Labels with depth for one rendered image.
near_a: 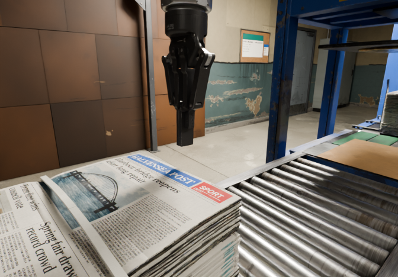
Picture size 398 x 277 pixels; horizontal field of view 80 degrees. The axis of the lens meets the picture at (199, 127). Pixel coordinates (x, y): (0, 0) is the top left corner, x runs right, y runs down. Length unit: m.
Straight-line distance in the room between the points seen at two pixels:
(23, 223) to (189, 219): 0.20
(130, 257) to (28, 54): 3.01
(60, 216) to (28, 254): 0.06
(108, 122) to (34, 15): 1.41
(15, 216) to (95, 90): 2.96
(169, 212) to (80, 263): 0.11
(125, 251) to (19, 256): 0.10
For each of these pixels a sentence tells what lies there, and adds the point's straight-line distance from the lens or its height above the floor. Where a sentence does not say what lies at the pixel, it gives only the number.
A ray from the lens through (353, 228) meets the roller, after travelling 0.81.
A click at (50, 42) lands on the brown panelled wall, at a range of 3.23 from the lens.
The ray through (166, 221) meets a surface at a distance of 0.31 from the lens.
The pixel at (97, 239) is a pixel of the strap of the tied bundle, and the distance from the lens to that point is 0.29.
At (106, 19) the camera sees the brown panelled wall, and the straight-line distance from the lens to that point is 3.40.
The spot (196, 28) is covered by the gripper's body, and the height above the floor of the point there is 1.27.
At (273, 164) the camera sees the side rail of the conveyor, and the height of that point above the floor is 0.80.
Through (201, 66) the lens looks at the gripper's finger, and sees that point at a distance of 0.40.
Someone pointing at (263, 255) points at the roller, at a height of 0.79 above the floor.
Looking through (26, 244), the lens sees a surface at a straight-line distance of 0.34.
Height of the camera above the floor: 1.21
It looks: 14 degrees down
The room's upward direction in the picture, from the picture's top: straight up
